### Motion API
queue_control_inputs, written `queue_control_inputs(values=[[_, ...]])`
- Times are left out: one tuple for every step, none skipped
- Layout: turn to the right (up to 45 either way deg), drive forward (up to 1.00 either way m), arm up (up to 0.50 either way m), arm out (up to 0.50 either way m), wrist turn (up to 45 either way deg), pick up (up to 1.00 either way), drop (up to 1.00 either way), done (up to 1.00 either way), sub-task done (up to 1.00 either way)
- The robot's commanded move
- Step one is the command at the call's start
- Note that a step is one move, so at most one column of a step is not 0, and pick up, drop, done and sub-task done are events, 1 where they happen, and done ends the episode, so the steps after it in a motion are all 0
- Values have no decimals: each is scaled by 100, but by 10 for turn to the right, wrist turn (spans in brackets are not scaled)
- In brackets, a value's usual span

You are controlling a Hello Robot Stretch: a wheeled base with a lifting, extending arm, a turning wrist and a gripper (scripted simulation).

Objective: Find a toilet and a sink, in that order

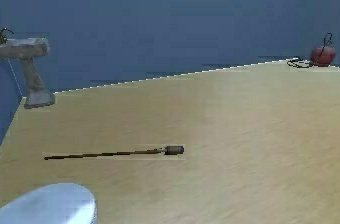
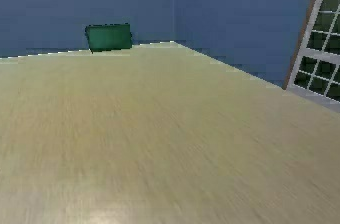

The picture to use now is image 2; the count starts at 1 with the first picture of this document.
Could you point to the white glazed door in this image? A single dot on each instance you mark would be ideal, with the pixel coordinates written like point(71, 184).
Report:
point(331, 60)

